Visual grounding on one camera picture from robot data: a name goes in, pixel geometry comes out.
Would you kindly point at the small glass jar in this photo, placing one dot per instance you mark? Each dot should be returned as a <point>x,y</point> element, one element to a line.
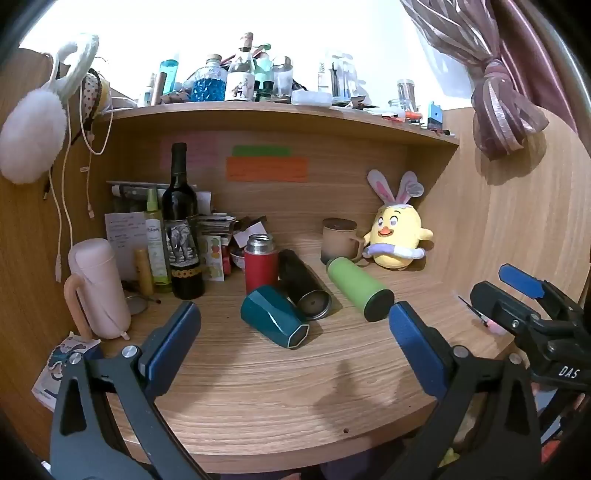
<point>405,90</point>

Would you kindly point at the pink-tipped pen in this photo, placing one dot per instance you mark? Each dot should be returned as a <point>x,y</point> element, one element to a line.
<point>485,318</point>

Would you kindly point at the small round mirror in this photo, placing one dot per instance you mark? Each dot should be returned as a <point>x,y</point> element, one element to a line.
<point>136,304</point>

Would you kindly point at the red thermos flask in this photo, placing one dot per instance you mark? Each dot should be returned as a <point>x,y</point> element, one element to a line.
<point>260,267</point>

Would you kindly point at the clear glass jar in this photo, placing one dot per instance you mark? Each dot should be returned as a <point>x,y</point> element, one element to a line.
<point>282,76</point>

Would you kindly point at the teal faceted cup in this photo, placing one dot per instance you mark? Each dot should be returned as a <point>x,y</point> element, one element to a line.
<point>274,321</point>

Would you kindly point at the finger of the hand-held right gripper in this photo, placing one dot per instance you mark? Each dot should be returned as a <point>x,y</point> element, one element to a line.
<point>521,279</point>
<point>490,301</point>

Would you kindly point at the white and blue packet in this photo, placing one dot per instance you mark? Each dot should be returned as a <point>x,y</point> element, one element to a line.
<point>62,371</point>

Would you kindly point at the polka-dot headband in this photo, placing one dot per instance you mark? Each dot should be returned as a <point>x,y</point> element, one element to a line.
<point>92,92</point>

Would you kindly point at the green sticky note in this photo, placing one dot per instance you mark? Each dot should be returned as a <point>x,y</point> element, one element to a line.
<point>261,151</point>

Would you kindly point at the orange sticky note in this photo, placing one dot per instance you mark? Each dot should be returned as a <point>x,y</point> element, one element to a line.
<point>267,169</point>

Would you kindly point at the dark wine bottle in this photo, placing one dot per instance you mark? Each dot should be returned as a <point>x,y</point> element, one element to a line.
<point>182,230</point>

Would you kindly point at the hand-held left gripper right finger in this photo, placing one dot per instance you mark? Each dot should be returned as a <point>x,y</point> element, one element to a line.
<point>411,342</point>

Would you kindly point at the pink curtain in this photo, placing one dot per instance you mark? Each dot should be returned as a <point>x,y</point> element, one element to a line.
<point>508,69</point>

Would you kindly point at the bottle of blue beads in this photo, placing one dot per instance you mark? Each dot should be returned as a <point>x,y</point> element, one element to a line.
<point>210,83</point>

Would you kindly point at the yellow chick plush toy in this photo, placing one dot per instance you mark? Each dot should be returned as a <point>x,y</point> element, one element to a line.
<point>397,230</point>

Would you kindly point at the brown ceramic mug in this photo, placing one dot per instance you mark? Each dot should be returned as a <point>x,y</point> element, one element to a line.
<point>339,242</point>

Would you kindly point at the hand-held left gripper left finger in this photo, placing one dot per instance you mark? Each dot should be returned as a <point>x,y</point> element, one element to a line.
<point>171,336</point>

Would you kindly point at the pink sticky note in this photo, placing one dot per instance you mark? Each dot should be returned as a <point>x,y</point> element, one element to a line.
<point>201,150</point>

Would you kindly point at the yellow tube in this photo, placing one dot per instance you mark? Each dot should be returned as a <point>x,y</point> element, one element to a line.
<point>143,272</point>

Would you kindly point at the stack of papers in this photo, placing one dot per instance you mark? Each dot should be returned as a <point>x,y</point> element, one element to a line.
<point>217,224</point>

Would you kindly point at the black thermos cup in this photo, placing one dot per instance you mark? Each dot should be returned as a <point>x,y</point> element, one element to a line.
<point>302,287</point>

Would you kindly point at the white paper note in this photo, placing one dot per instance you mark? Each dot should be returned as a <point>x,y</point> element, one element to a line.
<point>122,230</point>

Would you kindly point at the green spray bottle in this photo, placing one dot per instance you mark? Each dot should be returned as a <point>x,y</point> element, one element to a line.
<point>154,240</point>

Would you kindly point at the teal plastic bottle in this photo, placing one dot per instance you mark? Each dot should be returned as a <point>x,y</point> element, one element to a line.
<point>168,76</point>

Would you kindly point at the clear plastic organiser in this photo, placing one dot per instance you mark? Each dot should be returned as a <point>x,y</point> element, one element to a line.
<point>341,74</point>

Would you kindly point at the white labelled liquor bottle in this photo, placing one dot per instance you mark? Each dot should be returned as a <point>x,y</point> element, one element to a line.
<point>241,74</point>

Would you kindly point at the fruit sticker sheet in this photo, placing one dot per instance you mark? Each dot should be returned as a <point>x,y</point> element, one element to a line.
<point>212,256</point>

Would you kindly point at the green cup with black base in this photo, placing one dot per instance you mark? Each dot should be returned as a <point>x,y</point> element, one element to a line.
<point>360,288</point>

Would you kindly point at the white fluffy earmuffs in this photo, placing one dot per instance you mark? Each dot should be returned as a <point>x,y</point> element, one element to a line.
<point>37,129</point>

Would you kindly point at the white plastic box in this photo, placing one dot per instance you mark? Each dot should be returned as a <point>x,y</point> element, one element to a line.
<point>311,97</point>

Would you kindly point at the small bowl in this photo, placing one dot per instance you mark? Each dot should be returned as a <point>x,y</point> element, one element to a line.
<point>238,259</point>

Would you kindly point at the white tube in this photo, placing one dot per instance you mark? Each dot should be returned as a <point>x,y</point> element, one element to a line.
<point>134,189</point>

